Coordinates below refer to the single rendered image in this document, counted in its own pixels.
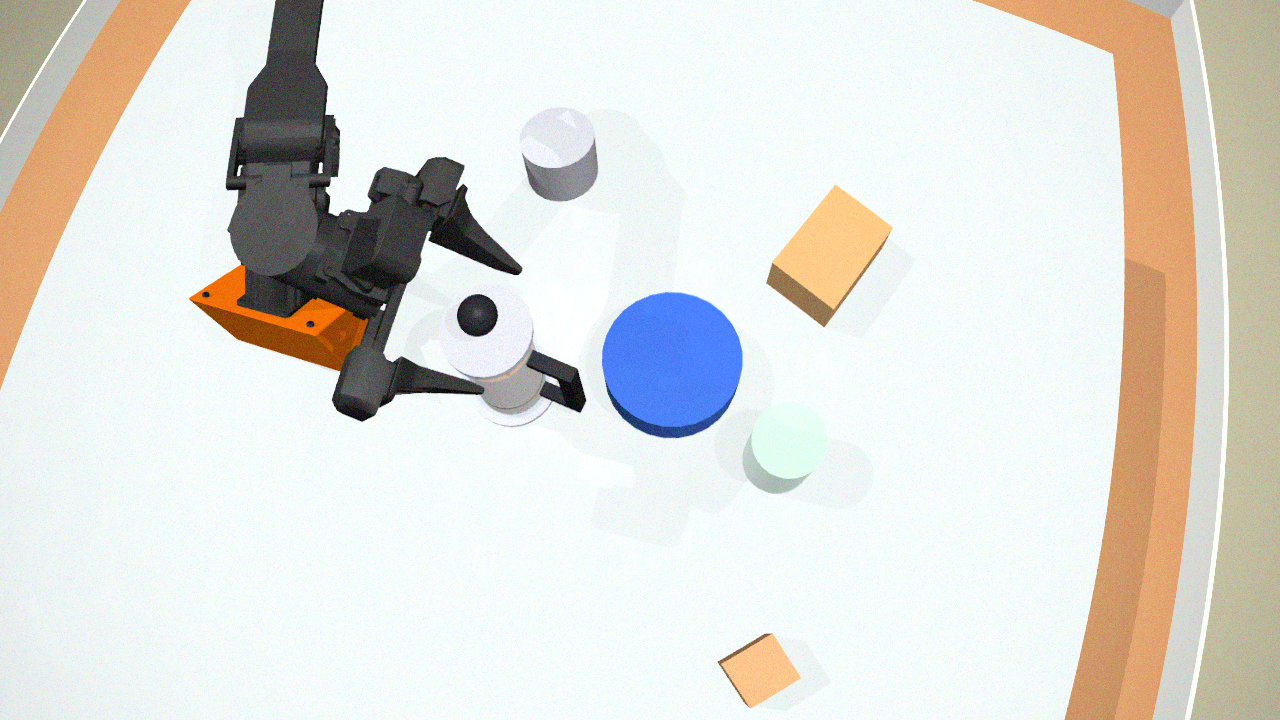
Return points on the blue cylinder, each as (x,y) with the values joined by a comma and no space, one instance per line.
(672,363)

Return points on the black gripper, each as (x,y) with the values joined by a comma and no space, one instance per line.
(367,379)

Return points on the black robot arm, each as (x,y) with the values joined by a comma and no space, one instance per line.
(282,137)

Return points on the french press with black knob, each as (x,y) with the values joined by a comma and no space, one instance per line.
(486,334)

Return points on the grey cylinder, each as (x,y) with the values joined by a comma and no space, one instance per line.
(559,152)

